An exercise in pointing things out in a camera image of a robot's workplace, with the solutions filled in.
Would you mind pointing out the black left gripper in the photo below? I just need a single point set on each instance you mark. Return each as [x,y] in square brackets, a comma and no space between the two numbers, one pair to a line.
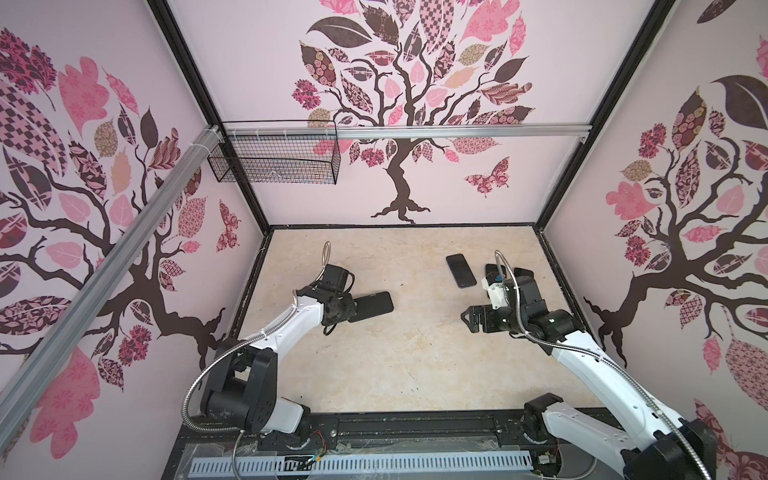
[350,311]

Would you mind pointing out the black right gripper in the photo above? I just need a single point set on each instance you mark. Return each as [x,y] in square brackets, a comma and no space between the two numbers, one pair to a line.
[485,312]

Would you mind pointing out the dark smartphone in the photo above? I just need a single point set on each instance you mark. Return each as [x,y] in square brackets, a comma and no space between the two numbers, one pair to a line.
[461,271]

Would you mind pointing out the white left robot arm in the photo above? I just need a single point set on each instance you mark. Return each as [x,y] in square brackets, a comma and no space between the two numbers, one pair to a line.
[241,387]

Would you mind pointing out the left flexible metal conduit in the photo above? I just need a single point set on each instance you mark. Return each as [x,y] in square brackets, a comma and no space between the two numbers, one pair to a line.
[190,409]

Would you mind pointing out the flexible metal conduit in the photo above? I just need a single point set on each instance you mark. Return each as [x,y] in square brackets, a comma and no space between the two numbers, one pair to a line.
[600,360]
[190,409]

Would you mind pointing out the right flexible metal conduit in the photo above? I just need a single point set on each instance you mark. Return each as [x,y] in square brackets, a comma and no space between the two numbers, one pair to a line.
[600,360]

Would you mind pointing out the silver aluminium crossbar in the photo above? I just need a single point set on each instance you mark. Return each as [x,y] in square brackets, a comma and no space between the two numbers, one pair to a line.
[412,132]

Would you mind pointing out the silver aluminium side bar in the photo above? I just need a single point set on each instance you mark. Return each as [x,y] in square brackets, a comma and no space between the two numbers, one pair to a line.
[34,376]

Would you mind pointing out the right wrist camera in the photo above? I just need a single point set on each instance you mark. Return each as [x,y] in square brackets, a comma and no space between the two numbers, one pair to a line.
[497,292]

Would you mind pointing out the white slotted cable duct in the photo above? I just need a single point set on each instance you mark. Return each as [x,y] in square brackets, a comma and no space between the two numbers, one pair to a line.
[308,466]

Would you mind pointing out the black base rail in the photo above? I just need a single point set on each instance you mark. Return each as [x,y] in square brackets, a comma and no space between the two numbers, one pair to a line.
[333,431]

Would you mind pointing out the black wire basket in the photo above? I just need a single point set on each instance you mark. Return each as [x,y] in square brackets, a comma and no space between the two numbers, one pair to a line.
[278,151]

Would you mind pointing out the black corner frame post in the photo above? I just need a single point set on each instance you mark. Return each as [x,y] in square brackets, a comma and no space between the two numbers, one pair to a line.
[166,21]

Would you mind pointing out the black right corner post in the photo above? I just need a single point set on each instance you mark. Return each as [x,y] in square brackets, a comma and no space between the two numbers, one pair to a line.
[644,40]

